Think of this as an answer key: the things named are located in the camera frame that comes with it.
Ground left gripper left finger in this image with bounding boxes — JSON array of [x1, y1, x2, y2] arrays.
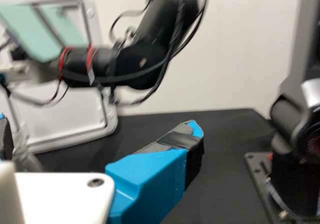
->
[[0, 112, 14, 160]]

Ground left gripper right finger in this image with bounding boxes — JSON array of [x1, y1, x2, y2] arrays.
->
[[104, 119, 206, 224]]

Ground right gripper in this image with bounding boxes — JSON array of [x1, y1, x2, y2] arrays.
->
[[0, 55, 61, 86]]

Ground grey taped block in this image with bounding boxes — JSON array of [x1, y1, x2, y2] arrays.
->
[[11, 131, 44, 172]]

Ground white box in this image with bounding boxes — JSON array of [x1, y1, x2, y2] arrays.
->
[[0, 0, 119, 155]]

